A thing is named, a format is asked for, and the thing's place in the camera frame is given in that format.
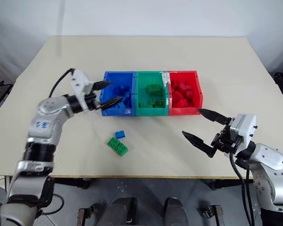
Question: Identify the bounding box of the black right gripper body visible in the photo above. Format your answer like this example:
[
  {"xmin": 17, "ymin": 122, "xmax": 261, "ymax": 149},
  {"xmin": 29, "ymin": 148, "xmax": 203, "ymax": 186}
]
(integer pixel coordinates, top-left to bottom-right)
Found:
[{"xmin": 211, "ymin": 116, "xmax": 239, "ymax": 153}]

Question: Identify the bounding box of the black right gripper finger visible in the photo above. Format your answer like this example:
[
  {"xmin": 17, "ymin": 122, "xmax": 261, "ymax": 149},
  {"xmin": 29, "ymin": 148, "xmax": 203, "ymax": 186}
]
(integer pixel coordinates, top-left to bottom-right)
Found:
[
  {"xmin": 182, "ymin": 130, "xmax": 216, "ymax": 159},
  {"xmin": 198, "ymin": 108, "xmax": 230, "ymax": 126}
]

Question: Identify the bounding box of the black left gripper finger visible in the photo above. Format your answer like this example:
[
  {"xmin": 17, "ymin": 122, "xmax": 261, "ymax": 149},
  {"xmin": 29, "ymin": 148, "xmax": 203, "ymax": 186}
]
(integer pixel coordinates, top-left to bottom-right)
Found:
[
  {"xmin": 92, "ymin": 81, "xmax": 114, "ymax": 91},
  {"xmin": 99, "ymin": 96, "xmax": 125, "ymax": 111}
]

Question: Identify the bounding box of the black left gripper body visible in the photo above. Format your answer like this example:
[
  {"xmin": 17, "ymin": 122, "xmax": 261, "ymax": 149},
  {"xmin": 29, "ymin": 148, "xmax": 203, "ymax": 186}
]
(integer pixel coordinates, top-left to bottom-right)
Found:
[{"xmin": 84, "ymin": 92, "xmax": 102, "ymax": 111}]

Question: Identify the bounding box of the blue plastic bin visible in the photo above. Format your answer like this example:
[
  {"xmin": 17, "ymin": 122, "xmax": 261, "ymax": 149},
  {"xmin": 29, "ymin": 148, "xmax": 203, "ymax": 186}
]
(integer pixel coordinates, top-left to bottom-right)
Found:
[{"xmin": 100, "ymin": 71, "xmax": 136, "ymax": 117}]

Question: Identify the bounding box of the small green studded block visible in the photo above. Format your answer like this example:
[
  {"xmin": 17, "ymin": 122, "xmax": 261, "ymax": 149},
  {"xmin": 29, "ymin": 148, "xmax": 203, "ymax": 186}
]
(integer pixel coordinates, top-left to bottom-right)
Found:
[{"xmin": 138, "ymin": 98, "xmax": 156, "ymax": 109}]

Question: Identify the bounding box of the small blue building block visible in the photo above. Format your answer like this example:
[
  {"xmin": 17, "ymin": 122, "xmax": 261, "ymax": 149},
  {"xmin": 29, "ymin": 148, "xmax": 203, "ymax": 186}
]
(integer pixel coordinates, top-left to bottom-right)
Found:
[{"xmin": 115, "ymin": 129, "xmax": 128, "ymax": 140}]

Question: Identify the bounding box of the green studded building block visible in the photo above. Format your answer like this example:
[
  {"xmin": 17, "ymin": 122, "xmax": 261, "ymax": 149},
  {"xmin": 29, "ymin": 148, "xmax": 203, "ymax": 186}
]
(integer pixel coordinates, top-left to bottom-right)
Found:
[
  {"xmin": 114, "ymin": 142, "xmax": 129, "ymax": 157},
  {"xmin": 106, "ymin": 137, "xmax": 120, "ymax": 149}
]

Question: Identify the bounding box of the green plastic bin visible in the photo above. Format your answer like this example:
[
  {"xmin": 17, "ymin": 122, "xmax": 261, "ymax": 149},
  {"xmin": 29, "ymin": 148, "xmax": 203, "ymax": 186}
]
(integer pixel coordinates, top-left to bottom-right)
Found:
[{"xmin": 134, "ymin": 70, "xmax": 170, "ymax": 117}]

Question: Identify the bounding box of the dark green rounded block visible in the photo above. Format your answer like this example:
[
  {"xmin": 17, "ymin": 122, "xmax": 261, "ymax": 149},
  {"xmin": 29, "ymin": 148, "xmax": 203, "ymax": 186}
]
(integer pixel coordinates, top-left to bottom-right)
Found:
[{"xmin": 146, "ymin": 84, "xmax": 163, "ymax": 96}]

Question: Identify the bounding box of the red plastic bin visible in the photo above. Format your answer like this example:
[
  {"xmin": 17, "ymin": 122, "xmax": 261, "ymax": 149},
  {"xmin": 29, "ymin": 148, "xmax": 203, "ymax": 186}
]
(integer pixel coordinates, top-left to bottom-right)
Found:
[{"xmin": 166, "ymin": 70, "xmax": 204, "ymax": 116}]

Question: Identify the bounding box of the white tape strip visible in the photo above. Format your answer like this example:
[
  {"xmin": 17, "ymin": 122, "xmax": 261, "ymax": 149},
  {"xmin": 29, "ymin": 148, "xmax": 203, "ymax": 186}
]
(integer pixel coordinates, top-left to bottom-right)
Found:
[{"xmin": 161, "ymin": 71, "xmax": 172, "ymax": 89}]

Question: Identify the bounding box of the dark rounded shape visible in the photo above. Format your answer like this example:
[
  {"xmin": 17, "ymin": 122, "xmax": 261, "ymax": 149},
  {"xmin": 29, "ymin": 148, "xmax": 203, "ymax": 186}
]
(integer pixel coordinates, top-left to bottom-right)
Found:
[
  {"xmin": 101, "ymin": 197, "xmax": 138, "ymax": 226},
  {"xmin": 164, "ymin": 197, "xmax": 190, "ymax": 226}
]

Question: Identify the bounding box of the rusty metal table foot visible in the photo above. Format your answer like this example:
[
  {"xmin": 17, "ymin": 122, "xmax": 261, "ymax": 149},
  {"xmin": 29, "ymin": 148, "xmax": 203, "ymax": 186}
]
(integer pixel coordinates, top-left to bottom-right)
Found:
[
  {"xmin": 199, "ymin": 204, "xmax": 225, "ymax": 226},
  {"xmin": 77, "ymin": 203, "xmax": 102, "ymax": 226}
]

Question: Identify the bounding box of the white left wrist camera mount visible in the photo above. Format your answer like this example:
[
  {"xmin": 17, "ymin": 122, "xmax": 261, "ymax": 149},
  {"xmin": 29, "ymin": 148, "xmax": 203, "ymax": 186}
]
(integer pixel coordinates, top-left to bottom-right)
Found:
[{"xmin": 69, "ymin": 69, "xmax": 95, "ymax": 111}]

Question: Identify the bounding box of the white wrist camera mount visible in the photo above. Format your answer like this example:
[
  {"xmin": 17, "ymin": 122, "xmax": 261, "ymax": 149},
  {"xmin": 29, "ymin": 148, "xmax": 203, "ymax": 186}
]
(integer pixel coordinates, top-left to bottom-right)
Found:
[
  {"xmin": 69, "ymin": 69, "xmax": 95, "ymax": 111},
  {"xmin": 229, "ymin": 113, "xmax": 258, "ymax": 154}
]

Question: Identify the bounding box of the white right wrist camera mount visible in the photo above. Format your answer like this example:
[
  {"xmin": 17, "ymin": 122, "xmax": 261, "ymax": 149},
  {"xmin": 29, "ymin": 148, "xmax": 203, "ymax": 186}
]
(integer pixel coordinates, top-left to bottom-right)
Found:
[{"xmin": 229, "ymin": 113, "xmax": 258, "ymax": 154}]

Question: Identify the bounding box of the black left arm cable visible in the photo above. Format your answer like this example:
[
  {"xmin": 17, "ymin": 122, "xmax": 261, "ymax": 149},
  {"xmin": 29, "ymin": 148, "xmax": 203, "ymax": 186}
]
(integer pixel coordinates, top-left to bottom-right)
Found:
[{"xmin": 48, "ymin": 68, "xmax": 76, "ymax": 98}]

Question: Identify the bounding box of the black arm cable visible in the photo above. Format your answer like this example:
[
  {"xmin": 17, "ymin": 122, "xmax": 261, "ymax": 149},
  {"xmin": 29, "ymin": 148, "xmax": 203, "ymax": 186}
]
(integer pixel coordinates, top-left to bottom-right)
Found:
[
  {"xmin": 48, "ymin": 68, "xmax": 76, "ymax": 98},
  {"xmin": 228, "ymin": 152, "xmax": 259, "ymax": 226}
]

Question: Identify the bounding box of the black table frame bar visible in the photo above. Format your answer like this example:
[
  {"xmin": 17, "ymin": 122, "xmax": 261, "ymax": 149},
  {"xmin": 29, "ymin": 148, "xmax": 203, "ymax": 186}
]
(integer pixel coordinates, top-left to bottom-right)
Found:
[
  {"xmin": 52, "ymin": 177, "xmax": 91, "ymax": 190},
  {"xmin": 208, "ymin": 179, "xmax": 253, "ymax": 191}
]

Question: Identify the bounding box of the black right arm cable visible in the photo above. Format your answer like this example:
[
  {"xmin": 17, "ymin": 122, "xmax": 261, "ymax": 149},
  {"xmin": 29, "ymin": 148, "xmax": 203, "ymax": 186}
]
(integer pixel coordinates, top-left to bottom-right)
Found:
[{"xmin": 228, "ymin": 152, "xmax": 259, "ymax": 226}]

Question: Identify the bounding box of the thin black floor cable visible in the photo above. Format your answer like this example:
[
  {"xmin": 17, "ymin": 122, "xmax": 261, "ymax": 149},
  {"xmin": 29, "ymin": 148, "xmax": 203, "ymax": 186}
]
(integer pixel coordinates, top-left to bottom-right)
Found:
[{"xmin": 40, "ymin": 194, "xmax": 65, "ymax": 215}]

